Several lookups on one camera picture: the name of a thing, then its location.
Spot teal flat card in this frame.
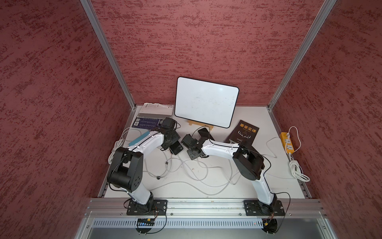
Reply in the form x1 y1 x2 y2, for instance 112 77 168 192
128 131 151 147

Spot dark brown book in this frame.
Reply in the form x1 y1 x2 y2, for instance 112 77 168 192
224 120 260 145

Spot white power strip cord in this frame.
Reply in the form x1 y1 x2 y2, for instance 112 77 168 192
287 125 311 183

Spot purple and grey booklet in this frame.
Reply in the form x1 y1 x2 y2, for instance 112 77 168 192
132 103 174 130

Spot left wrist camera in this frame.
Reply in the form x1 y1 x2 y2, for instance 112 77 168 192
161 117 177 129

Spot aluminium front rail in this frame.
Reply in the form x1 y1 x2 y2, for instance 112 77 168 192
85 198 328 219

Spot phone with pink case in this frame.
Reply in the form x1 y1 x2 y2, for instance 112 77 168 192
169 146 177 155

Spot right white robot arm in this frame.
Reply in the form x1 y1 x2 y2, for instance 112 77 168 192
181 134 277 210

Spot black phone on right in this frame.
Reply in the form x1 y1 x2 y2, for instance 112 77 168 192
198 128 214 143

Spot white board with black frame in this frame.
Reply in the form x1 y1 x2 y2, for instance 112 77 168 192
174 77 239 128

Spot left aluminium corner post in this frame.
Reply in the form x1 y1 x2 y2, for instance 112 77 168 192
80 0 136 110

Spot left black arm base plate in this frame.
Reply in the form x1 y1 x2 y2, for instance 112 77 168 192
124 199 168 216

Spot right aluminium corner post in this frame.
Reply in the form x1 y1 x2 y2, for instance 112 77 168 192
267 0 336 111

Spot wooden board stand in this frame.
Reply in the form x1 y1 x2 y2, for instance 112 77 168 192
187 119 214 129

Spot orange power strip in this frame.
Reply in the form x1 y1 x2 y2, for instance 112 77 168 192
280 132 295 154

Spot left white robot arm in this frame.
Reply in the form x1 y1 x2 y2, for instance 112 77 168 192
106 127 180 211

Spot phone with white case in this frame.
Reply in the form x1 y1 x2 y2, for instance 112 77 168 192
171 141 184 154

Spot white coiled cable left edge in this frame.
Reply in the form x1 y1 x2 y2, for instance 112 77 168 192
107 127 141 165

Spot aluminium corner post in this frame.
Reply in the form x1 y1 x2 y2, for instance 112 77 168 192
267 0 336 111
80 0 136 110

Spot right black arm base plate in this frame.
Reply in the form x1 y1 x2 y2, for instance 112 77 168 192
243 200 286 217

